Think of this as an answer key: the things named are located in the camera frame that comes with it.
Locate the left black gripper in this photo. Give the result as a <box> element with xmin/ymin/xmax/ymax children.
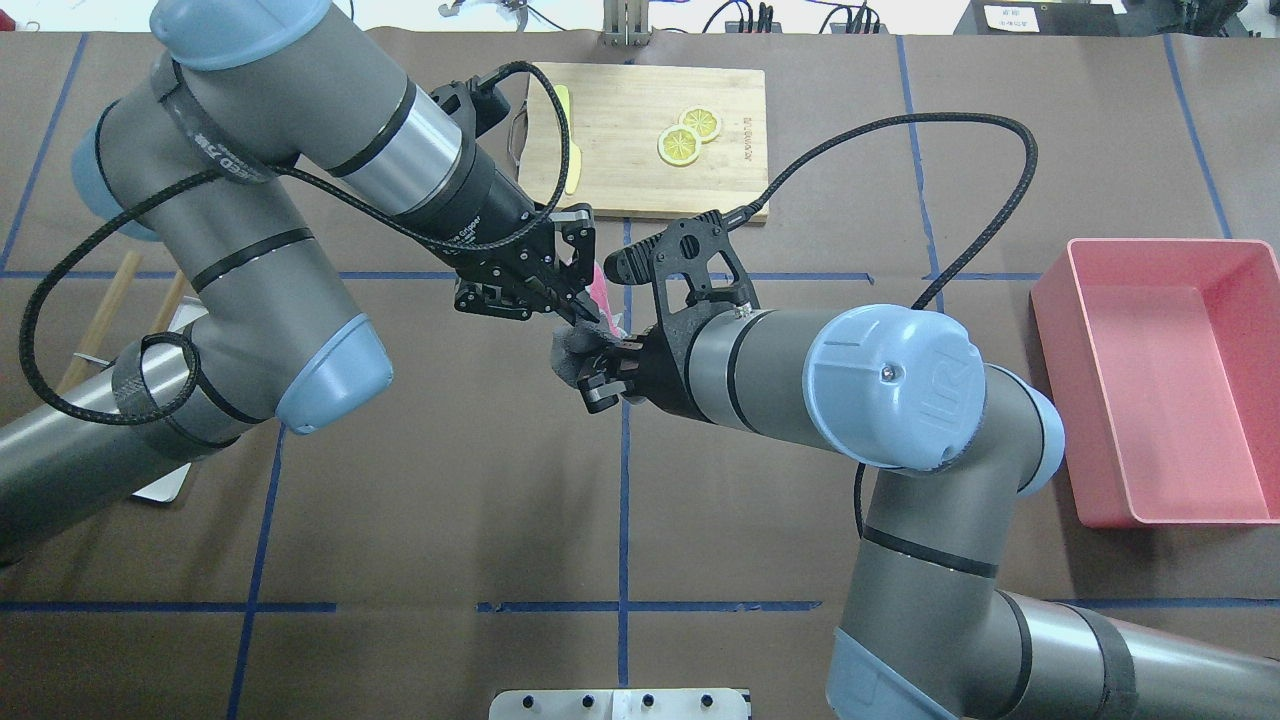
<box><xmin>396</xmin><ymin>145</ymin><xmax>602</xmax><ymax>325</ymax></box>

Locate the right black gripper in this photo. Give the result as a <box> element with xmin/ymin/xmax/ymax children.
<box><xmin>575</xmin><ymin>320</ymin><xmax>741</xmax><ymax>427</ymax></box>

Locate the grey and pink cloth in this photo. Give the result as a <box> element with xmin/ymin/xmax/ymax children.
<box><xmin>549</xmin><ymin>263</ymin><xmax>625</xmax><ymax>389</ymax></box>

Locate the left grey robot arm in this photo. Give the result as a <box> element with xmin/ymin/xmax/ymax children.
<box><xmin>1</xmin><ymin>1</ymin><xmax>600</xmax><ymax>565</ymax></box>

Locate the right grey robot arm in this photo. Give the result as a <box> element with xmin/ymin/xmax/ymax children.
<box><xmin>553</xmin><ymin>305</ymin><xmax>1277</xmax><ymax>719</ymax></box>

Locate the yellow plastic knife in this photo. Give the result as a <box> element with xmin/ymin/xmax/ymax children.
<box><xmin>553</xmin><ymin>85</ymin><xmax>581</xmax><ymax>196</ymax></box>

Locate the bamboo cutting board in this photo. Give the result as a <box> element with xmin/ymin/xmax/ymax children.
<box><xmin>539</xmin><ymin>61</ymin><xmax>771</xmax><ymax>220</ymax></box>

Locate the lower lemon slice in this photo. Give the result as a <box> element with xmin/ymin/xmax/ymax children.
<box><xmin>655</xmin><ymin>124</ymin><xmax>703</xmax><ymax>167</ymax></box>

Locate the lemon slice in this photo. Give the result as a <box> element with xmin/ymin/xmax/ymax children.
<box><xmin>678</xmin><ymin>105</ymin><xmax>724</xmax><ymax>143</ymax></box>
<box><xmin>655</xmin><ymin>124</ymin><xmax>703</xmax><ymax>167</ymax></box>

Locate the upper lemon slice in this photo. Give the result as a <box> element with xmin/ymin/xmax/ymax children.
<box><xmin>678</xmin><ymin>105</ymin><xmax>724</xmax><ymax>143</ymax></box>

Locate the right wooden rack rod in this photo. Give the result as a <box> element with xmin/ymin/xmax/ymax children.
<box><xmin>148</xmin><ymin>272</ymin><xmax>188</xmax><ymax>334</ymax></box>

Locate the wooden rack rod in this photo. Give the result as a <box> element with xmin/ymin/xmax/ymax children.
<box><xmin>148</xmin><ymin>272</ymin><xmax>188</xmax><ymax>334</ymax></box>
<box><xmin>56</xmin><ymin>250</ymin><xmax>142</xmax><ymax>393</ymax></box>

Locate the left wooden rack rod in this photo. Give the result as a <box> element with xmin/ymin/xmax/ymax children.
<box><xmin>56</xmin><ymin>250</ymin><xmax>142</xmax><ymax>393</ymax></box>

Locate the pink plastic bin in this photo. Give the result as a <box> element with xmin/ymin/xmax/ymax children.
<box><xmin>1030</xmin><ymin>238</ymin><xmax>1279</xmax><ymax>528</ymax></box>

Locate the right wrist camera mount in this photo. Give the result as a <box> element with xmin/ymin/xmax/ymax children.
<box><xmin>603</xmin><ymin>205</ymin><xmax>762</xmax><ymax>323</ymax></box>

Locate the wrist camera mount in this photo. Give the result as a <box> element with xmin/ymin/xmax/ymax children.
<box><xmin>603</xmin><ymin>205</ymin><xmax>762</xmax><ymax>323</ymax></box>
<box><xmin>429</xmin><ymin>72</ymin><xmax>511</xmax><ymax>140</ymax></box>

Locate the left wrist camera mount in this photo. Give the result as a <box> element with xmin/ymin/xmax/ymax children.
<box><xmin>429</xmin><ymin>72</ymin><xmax>511</xmax><ymax>140</ymax></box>

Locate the right braided black cable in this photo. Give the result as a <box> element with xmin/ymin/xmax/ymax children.
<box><xmin>722</xmin><ymin>111</ymin><xmax>1039</xmax><ymax>541</ymax></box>

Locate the braided black cable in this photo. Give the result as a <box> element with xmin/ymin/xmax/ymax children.
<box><xmin>18</xmin><ymin>61</ymin><xmax>573</xmax><ymax>427</ymax></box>
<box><xmin>722</xmin><ymin>111</ymin><xmax>1039</xmax><ymax>541</ymax></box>

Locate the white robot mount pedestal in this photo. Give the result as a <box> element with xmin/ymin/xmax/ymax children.
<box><xmin>488</xmin><ymin>687</ymin><xmax>753</xmax><ymax>719</ymax></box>

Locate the left braided black cable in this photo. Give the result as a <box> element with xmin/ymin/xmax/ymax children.
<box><xmin>18</xmin><ymin>61</ymin><xmax>573</xmax><ymax>427</ymax></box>

